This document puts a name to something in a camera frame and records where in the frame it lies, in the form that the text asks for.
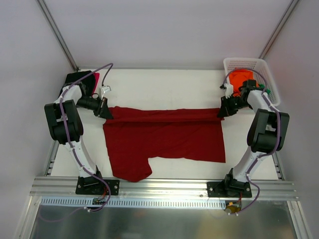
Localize aluminium corner post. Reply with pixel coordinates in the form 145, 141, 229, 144
35, 0, 79, 72
258, 0, 301, 59

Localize white plastic basket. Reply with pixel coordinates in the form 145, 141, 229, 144
223, 57, 281, 106

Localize aluminium left table rail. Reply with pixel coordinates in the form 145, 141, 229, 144
43, 141, 59, 176

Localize aluminium table rail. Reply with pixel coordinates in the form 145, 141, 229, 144
43, 141, 59, 176
272, 152, 285, 181

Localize aluminium right table rail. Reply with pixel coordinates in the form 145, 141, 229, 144
272, 152, 285, 181

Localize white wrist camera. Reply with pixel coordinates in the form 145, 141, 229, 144
220, 83, 234, 99
99, 86, 111, 98

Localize dark red t shirt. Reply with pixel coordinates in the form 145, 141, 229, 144
103, 107, 226, 182

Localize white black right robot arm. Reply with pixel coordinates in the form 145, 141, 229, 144
213, 79, 290, 197

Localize aluminium left corner post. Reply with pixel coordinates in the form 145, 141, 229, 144
35, 0, 79, 72

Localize green t shirt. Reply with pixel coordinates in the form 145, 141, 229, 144
258, 84, 271, 95

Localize orange t shirt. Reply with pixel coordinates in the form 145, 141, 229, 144
229, 70, 254, 96

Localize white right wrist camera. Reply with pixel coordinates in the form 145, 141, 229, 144
220, 83, 234, 99

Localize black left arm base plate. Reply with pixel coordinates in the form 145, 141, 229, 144
75, 177, 120, 196

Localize aluminium front mounting rail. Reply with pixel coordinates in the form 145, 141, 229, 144
29, 176, 300, 201

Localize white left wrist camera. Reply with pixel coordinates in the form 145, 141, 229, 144
99, 86, 111, 98

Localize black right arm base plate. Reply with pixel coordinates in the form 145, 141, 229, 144
206, 181, 252, 198

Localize folded pink t shirt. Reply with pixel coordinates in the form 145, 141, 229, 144
92, 73, 100, 94

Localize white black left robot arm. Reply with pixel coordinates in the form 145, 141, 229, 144
44, 83, 113, 194

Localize folded black t shirt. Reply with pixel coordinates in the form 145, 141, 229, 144
63, 71, 95, 97

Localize aluminium right corner post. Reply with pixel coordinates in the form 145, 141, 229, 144
258, 0, 301, 59

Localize white slotted cable duct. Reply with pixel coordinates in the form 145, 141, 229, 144
40, 197, 226, 210

